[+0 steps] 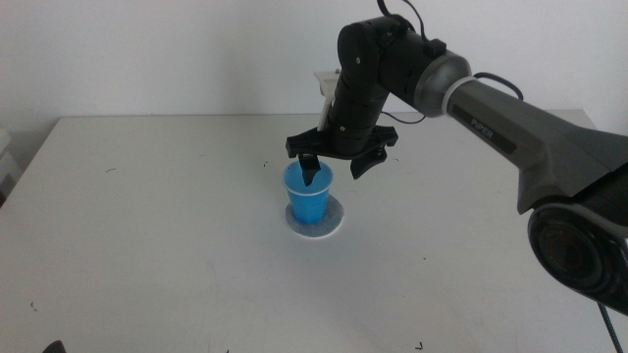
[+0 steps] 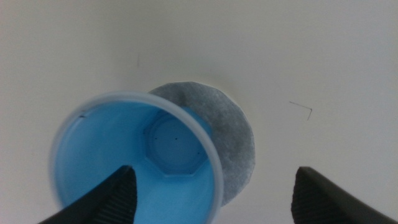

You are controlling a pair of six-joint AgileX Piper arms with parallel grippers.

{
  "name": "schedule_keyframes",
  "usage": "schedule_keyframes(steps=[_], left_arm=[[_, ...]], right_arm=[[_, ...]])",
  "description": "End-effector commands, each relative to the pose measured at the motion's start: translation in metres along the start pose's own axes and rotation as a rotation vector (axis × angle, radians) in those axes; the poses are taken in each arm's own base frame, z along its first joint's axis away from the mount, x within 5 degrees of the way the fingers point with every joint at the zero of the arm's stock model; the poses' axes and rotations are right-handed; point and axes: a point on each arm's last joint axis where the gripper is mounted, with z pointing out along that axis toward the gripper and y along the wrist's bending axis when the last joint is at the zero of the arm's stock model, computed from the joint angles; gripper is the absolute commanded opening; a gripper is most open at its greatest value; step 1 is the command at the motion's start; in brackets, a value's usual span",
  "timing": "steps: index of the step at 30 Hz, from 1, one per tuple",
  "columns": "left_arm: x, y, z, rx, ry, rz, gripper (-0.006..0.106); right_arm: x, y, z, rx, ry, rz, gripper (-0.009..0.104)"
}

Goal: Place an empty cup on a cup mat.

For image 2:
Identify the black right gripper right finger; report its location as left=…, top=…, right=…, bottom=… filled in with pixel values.
left=290, top=166, right=398, bottom=224

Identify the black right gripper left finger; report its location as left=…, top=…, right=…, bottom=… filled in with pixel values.
left=37, top=165, right=138, bottom=224

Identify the blue plastic cup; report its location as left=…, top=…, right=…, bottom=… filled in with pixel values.
left=49, top=90, right=224, bottom=224

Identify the round grey felt cup mat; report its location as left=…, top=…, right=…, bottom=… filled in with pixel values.
left=148, top=81, right=256, bottom=207

